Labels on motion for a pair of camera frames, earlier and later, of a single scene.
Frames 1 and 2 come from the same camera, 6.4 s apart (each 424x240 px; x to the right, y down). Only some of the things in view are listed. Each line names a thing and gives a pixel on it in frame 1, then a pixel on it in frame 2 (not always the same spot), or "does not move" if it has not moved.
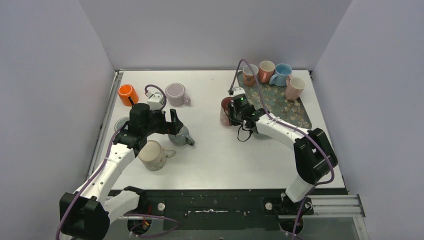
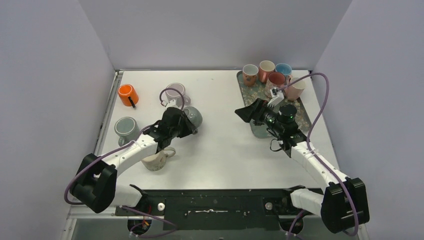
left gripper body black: (167, 122) → (185, 123)
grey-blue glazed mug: (182, 138) → (194, 115)
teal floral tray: (277, 102) does not move
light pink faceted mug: (294, 88) does not move
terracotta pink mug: (249, 78) does not move
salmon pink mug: (266, 70) does not move
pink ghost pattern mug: (224, 112) → (275, 80)
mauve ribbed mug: (175, 92) does not move
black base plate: (255, 210) does not move
